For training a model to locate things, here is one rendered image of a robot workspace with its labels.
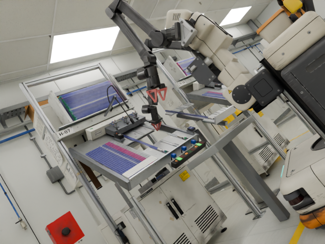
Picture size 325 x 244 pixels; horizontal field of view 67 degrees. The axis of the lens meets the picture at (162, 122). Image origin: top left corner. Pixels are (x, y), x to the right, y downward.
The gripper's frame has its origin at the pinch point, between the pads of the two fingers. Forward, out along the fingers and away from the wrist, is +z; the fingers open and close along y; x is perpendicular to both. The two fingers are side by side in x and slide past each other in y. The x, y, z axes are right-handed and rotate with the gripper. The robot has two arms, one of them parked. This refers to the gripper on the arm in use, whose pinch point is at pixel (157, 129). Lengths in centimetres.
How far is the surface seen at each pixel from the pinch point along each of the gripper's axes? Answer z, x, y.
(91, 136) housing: -7, -34, 41
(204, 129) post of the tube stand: 8.7, 25.1, -29.1
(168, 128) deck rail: 1.8, 4.5, -7.9
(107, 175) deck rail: 3, 12, 60
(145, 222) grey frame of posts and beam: 21, 46, 65
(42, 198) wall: 84, -154, 66
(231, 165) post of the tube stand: 38, 47, -28
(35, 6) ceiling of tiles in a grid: -126, -169, -9
